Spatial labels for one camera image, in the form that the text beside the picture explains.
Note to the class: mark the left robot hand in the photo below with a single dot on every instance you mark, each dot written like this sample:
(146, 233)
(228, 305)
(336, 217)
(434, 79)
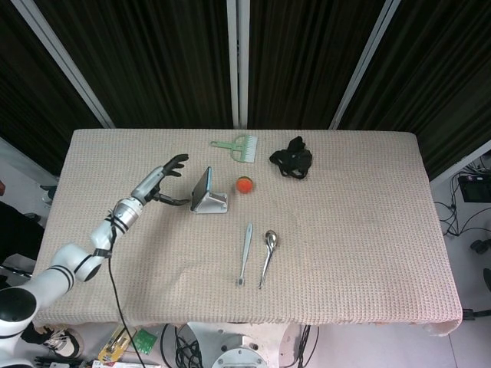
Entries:
(151, 182)

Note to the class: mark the black smartphone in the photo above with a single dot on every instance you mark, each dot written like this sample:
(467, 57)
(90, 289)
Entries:
(201, 188)

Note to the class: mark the white phone stand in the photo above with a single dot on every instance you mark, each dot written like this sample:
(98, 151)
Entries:
(215, 205)

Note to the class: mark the orange ball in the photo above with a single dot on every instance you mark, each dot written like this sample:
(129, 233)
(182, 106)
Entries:
(244, 186)

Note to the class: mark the green cleaning brush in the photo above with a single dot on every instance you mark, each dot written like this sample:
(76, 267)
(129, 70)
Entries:
(239, 147)

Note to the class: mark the grey toothbrush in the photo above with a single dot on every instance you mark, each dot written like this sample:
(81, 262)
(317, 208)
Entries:
(245, 249)

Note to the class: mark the black pleated curtain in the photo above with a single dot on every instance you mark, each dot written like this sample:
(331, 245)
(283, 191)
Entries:
(23, 96)
(303, 61)
(441, 76)
(153, 61)

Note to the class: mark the metal spoon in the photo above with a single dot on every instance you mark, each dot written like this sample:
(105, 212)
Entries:
(271, 238)

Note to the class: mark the person in black clothes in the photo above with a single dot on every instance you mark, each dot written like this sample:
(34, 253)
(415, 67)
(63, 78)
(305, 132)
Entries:
(15, 234)

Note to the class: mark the green circuit board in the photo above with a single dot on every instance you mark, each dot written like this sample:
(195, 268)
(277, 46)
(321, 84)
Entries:
(145, 340)

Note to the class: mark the yellow packaged tool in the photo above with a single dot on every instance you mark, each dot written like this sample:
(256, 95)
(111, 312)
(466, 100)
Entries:
(115, 347)

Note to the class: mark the black and white sneaker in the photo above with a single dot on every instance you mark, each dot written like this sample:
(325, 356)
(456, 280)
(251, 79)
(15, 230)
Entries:
(61, 341)

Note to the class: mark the beige waffle tablecloth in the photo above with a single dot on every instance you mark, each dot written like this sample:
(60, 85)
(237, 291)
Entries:
(345, 237)

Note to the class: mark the black tools pile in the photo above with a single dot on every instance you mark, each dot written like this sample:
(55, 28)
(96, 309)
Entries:
(57, 361)

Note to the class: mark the black box device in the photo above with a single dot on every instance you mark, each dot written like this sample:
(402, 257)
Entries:
(475, 188)

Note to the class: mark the black caster wheel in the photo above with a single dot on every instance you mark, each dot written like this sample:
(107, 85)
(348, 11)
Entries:
(481, 246)

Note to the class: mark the black table clamp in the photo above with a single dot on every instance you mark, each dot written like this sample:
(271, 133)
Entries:
(470, 313)

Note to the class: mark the white frame post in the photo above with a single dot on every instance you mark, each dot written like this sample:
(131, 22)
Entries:
(460, 163)
(238, 61)
(364, 65)
(65, 63)

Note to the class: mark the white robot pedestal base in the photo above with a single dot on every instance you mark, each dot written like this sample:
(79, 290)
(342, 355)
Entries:
(238, 352)

